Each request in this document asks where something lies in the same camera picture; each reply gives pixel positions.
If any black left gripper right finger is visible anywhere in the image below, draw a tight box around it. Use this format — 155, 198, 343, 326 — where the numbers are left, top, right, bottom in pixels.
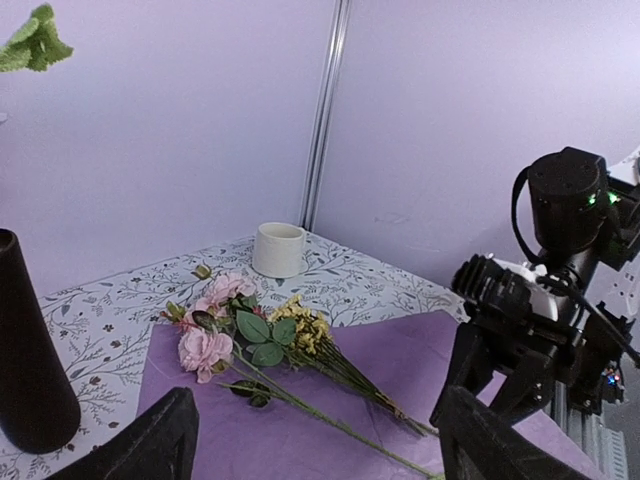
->
438, 386, 598, 479

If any cream ceramic mug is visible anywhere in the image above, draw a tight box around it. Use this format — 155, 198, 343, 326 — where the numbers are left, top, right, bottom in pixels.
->
251, 222, 307, 279

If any floral patterned tablecloth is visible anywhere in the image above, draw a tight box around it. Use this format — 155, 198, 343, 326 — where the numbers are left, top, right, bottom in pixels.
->
1, 234, 466, 479

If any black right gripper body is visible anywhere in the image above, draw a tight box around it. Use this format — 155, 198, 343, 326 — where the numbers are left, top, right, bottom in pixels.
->
464, 301, 630, 391

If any right aluminium frame post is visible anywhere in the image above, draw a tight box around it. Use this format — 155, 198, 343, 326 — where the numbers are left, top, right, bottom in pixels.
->
299, 0, 352, 231

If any yellow small flower sprig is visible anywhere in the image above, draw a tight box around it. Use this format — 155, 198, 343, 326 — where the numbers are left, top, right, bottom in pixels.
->
265, 295, 438, 436

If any aluminium front rail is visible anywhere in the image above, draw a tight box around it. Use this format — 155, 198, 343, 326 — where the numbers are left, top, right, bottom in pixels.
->
544, 402, 632, 480

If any black tapered vase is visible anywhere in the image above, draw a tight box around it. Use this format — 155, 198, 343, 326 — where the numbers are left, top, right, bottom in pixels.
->
1, 229, 81, 454

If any pink rose flower stem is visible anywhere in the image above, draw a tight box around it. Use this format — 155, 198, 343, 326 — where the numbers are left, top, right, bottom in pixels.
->
161, 264, 437, 479

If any blue poppy flower stem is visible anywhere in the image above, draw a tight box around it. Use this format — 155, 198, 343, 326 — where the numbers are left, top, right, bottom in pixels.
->
1, 3, 74, 73

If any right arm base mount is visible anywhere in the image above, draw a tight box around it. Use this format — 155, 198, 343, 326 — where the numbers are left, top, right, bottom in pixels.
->
569, 361, 625, 415

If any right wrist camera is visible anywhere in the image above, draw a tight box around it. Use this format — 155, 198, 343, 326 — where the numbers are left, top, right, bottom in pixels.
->
451, 254, 559, 321

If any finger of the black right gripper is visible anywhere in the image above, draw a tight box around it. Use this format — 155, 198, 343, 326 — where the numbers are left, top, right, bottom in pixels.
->
490, 359, 555, 425
430, 322, 495, 425

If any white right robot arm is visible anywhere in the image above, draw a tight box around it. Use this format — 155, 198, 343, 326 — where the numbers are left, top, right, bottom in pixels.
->
445, 147, 639, 425

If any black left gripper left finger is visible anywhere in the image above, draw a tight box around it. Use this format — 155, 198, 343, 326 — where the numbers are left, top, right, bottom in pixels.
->
50, 387, 199, 480

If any purple pink wrapping paper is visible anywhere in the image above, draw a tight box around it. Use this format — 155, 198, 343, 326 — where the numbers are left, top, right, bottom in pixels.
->
134, 308, 601, 480

